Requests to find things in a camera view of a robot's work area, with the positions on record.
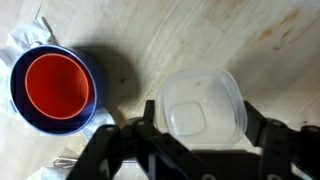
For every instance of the white crumpled cloth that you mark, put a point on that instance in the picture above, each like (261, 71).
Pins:
(20, 36)

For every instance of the orange plastic cup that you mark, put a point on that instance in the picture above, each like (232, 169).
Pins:
(56, 86)

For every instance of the small clear plastic lunch box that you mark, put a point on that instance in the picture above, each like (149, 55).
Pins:
(200, 100)

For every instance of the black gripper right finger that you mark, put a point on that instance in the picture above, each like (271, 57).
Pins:
(283, 150)

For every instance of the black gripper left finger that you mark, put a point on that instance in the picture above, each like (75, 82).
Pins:
(133, 153)

